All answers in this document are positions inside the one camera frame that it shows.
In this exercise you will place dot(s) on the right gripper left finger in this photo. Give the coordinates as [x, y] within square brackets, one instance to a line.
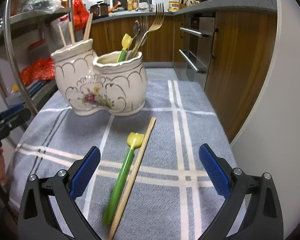
[36, 216]

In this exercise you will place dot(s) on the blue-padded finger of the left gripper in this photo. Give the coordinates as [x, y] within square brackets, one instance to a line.
[14, 117]

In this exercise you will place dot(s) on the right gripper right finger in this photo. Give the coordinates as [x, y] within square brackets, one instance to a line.
[251, 209]

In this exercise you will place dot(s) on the yellow tulip green handle spoon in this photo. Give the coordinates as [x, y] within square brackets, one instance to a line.
[134, 141]

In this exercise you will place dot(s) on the silver fork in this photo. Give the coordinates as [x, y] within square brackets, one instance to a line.
[144, 28]

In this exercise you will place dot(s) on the gold fork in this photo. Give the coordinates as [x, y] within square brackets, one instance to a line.
[157, 23]

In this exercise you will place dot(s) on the wooden kitchen cabinets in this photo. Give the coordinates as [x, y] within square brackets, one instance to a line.
[242, 50]

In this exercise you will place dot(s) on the red plastic bag lower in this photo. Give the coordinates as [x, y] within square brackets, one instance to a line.
[42, 69]

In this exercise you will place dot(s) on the white refrigerator side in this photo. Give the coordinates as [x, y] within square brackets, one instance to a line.
[269, 140]

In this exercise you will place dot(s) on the grey plaid tablecloth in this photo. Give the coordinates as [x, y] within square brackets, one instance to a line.
[153, 154]

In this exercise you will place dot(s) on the metal shelf rack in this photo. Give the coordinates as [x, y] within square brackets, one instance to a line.
[24, 38]

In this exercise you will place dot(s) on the white ceramic double utensil holder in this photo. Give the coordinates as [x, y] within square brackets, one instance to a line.
[90, 83]

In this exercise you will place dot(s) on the wooden chopstick in holder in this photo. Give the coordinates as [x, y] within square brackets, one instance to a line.
[88, 27]

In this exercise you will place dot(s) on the clear plastic bag on shelf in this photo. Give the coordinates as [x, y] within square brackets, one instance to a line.
[47, 6]

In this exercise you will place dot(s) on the red plastic bag hanging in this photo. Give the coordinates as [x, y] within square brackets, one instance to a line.
[80, 14]

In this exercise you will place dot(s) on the yellow tulip green spoon in holder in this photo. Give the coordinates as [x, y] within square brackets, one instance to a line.
[126, 42]

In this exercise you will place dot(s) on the dark rice cooker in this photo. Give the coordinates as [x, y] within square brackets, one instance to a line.
[99, 10]

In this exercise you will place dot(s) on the silver spoon in holder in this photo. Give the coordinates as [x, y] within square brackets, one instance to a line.
[137, 32]

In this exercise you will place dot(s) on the chrome faucet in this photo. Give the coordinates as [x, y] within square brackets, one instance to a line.
[143, 5]

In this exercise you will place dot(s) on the steel oven drawers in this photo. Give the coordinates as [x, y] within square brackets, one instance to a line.
[195, 52]

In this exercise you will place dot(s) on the yellow oil bottle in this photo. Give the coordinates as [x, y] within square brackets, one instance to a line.
[173, 5]

